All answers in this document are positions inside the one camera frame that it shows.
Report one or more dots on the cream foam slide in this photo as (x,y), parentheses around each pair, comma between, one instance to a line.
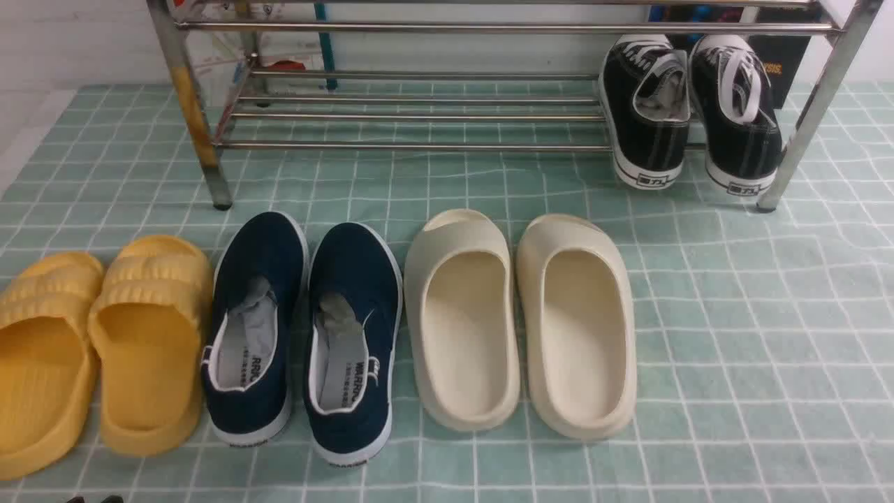
(580,327)
(458,303)

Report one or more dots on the left cream foam slide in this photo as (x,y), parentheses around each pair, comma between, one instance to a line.
(458,303)

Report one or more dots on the black canvas sneaker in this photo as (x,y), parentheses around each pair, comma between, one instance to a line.
(645,98)
(732,96)

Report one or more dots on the right black canvas sneaker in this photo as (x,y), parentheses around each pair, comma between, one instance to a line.
(732,96)

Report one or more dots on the yellow rubber slipper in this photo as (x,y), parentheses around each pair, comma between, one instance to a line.
(148,327)
(49,367)

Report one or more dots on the black box behind rack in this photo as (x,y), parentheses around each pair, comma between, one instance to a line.
(781,56)

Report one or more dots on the green checkered cloth mat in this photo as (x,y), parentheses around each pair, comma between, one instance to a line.
(764,340)

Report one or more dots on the left black canvas sneaker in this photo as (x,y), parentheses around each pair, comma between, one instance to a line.
(645,98)

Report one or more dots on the chrome metal shoe rack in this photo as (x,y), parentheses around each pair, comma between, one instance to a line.
(845,35)

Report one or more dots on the right cream foam slide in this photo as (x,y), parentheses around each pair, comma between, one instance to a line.
(580,327)

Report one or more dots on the left yellow rubber slipper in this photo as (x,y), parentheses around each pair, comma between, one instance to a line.
(49,367)

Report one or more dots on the right yellow rubber slipper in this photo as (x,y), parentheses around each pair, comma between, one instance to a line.
(148,327)

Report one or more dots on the navy slip-on shoe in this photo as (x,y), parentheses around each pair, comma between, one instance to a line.
(355,307)
(245,367)

